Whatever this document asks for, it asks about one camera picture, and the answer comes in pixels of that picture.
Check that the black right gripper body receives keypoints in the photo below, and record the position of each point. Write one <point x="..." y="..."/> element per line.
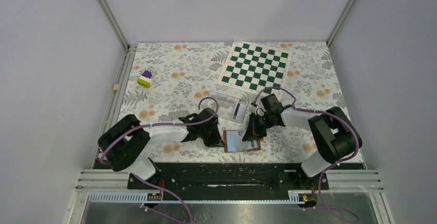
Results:
<point x="261" y="123"/>

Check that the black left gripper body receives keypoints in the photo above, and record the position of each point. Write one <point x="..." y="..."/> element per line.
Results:
<point x="211" y="134"/>

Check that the brown leather card holder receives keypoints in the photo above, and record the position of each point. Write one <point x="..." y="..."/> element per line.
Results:
<point x="233" y="141"/>

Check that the clear plastic card box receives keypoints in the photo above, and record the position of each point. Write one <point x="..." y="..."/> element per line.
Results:
<point x="226" y="105"/>

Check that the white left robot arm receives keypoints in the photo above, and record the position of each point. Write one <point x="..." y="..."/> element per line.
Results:
<point x="122" y="145"/>

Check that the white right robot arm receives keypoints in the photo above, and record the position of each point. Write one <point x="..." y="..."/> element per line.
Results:
<point x="334" y="135"/>

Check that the floral patterned table mat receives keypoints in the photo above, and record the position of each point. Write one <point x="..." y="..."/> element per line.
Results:
<point x="184" y="73"/>

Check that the green white checkerboard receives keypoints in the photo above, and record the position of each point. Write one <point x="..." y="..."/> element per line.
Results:
<point x="251" y="67"/>

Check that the purple white green block stack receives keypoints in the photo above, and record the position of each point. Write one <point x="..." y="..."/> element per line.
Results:
<point x="145" y="79"/>

